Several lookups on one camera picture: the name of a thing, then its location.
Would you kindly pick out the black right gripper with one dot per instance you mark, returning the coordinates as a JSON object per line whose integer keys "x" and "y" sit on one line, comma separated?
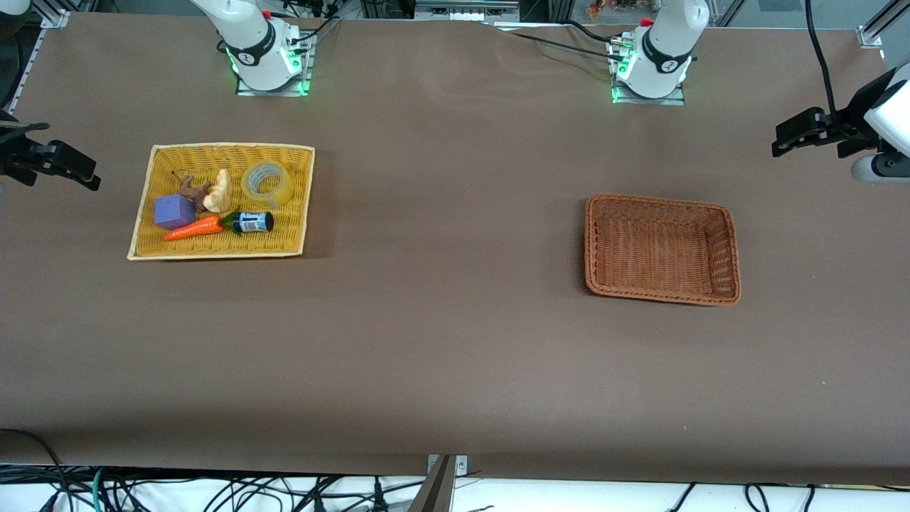
{"x": 15, "y": 158}

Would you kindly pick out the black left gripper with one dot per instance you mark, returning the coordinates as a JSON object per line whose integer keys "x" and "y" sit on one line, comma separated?
{"x": 851, "y": 121}

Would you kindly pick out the clear tape roll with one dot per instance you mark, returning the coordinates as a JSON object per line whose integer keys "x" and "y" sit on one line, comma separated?
{"x": 285, "y": 190}

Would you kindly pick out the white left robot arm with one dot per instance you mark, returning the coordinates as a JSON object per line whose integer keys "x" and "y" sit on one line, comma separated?
{"x": 661, "y": 50}

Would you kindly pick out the purple cube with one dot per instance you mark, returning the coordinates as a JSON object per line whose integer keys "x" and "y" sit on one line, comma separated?
{"x": 173, "y": 212}

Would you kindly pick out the brown toy root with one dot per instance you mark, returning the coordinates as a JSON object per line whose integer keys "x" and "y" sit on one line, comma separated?
{"x": 192, "y": 193}

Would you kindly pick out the orange toy carrot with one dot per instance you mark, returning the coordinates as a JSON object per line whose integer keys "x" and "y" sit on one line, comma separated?
{"x": 195, "y": 227}

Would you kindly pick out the cream toy bread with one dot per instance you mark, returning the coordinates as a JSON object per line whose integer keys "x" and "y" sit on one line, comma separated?
{"x": 219, "y": 192}

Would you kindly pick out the small dark bottle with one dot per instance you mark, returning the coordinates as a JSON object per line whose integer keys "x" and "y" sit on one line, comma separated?
{"x": 252, "y": 222}

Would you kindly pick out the brown wicker basket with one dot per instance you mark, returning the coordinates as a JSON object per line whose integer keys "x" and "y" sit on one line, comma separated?
{"x": 654, "y": 249}

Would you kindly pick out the yellow wicker basket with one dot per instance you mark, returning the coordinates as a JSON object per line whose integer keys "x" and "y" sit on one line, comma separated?
{"x": 284, "y": 235}

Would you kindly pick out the grey electronics box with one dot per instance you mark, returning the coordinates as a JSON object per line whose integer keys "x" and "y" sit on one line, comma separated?
{"x": 466, "y": 10}

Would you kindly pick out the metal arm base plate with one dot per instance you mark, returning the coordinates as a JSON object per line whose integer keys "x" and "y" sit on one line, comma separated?
{"x": 681, "y": 96}
{"x": 307, "y": 67}

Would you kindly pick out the aluminium frame profile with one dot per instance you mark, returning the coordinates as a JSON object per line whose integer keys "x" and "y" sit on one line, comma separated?
{"x": 53, "y": 13}
{"x": 878, "y": 28}

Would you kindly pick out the metal table edge bracket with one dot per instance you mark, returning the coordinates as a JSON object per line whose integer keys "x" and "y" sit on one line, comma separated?
{"x": 444, "y": 483}

